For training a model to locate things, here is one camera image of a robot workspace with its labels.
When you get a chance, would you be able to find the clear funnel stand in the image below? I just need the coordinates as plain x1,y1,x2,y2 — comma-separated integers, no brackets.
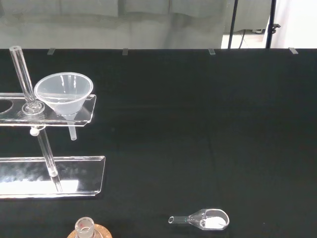
0,46,106,199

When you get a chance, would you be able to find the black bench cloth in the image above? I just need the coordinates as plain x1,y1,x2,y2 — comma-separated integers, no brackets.
0,48,317,238

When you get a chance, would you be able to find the grey plastic curtain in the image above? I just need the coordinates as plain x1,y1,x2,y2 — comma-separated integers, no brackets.
0,0,225,50

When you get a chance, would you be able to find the small round-bottom glass flask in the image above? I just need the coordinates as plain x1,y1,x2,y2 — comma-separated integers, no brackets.
74,217,105,238

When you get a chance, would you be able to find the black tripod pole with clamp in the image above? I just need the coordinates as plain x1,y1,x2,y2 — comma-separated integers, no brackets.
265,0,282,49

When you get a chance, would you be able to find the cork ring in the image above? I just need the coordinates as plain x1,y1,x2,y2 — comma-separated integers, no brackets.
66,223,113,238

